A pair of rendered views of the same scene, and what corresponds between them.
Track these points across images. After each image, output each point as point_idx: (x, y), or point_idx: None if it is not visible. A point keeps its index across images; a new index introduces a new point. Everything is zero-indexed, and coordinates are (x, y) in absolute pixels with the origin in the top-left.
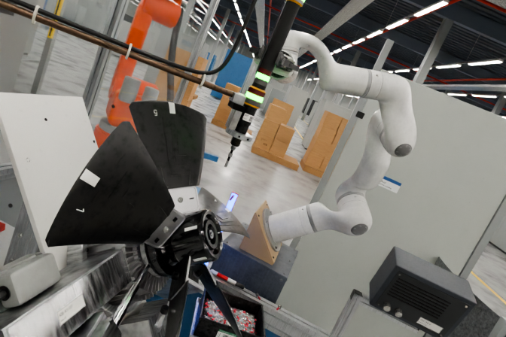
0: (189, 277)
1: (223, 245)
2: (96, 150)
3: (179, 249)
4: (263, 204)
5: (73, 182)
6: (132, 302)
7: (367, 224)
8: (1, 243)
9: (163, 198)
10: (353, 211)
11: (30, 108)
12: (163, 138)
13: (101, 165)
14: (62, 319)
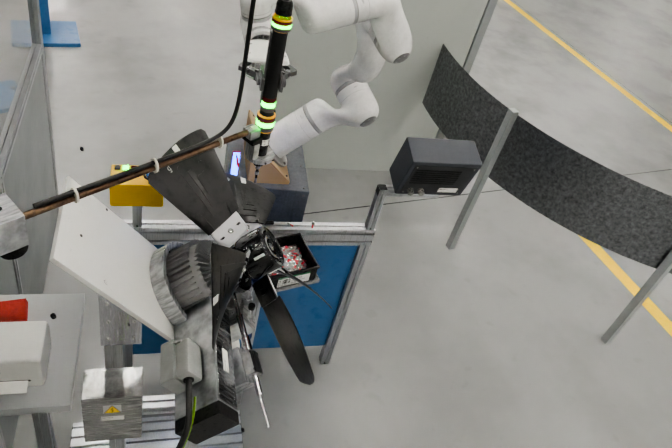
0: None
1: None
2: (113, 215)
3: (256, 273)
4: (252, 120)
5: (129, 264)
6: None
7: (375, 114)
8: (43, 317)
9: (241, 259)
10: (358, 107)
11: (70, 239)
12: (189, 189)
13: (216, 287)
14: (227, 369)
